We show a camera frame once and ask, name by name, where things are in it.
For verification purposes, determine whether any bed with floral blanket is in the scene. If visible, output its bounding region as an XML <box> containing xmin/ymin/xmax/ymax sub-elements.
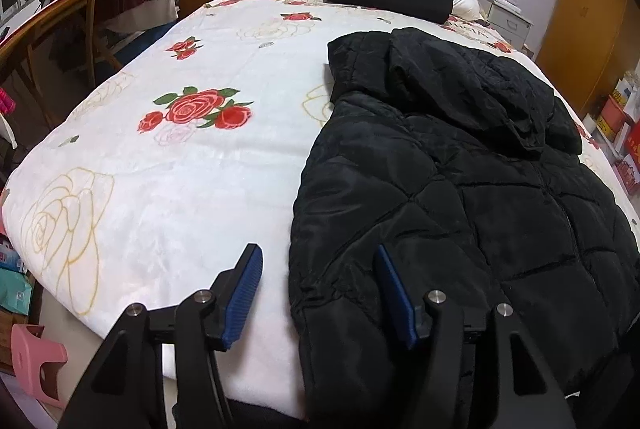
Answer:
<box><xmin>0</xmin><ymin>0</ymin><xmax>640</xmax><ymax>420</ymax></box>

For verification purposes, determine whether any blue packet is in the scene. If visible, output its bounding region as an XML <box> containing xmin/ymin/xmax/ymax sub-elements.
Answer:
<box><xmin>0</xmin><ymin>234</ymin><xmax>26</xmax><ymax>272</ymax></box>

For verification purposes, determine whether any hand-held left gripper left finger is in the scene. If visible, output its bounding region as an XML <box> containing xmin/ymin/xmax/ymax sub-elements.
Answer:
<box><xmin>59</xmin><ymin>243</ymin><xmax>264</xmax><ymax>429</ymax></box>

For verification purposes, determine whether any black hooded puffer jacket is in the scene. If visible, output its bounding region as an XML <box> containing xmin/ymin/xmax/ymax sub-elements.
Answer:
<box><xmin>288</xmin><ymin>28</ymin><xmax>640</xmax><ymax>429</ymax></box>

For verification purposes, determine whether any teal packet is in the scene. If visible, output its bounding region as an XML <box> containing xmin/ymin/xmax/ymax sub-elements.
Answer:
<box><xmin>0</xmin><ymin>269</ymin><xmax>33</xmax><ymax>316</ymax></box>

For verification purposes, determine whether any pink plastic stool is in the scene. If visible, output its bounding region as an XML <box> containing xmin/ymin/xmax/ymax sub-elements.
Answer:
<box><xmin>10</xmin><ymin>324</ymin><xmax>68</xmax><ymax>409</ymax></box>

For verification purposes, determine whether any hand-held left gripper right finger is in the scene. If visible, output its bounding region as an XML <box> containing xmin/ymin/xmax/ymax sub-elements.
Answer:
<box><xmin>375</xmin><ymin>243</ymin><xmax>576</xmax><ymax>429</ymax></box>

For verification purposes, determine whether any grey nightstand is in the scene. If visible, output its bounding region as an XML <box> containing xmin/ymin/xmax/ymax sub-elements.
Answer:
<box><xmin>482</xmin><ymin>0</ymin><xmax>533</xmax><ymax>50</ymax></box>

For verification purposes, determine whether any cardboard box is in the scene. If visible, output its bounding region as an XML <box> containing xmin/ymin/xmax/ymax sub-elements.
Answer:
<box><xmin>0</xmin><ymin>309</ymin><xmax>16</xmax><ymax>371</ymax></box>

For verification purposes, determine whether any wooden table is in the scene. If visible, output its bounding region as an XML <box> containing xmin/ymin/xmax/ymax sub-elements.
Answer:
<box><xmin>0</xmin><ymin>0</ymin><xmax>173</xmax><ymax>150</ymax></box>

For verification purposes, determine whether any wooden wardrobe with hanging bag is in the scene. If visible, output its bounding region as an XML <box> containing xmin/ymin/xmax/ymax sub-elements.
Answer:
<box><xmin>536</xmin><ymin>0</ymin><xmax>640</xmax><ymax>120</ymax></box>

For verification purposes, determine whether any pile of gift boxes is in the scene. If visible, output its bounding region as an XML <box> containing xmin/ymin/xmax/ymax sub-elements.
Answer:
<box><xmin>582</xmin><ymin>59</ymin><xmax>640</xmax><ymax>197</ymax></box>

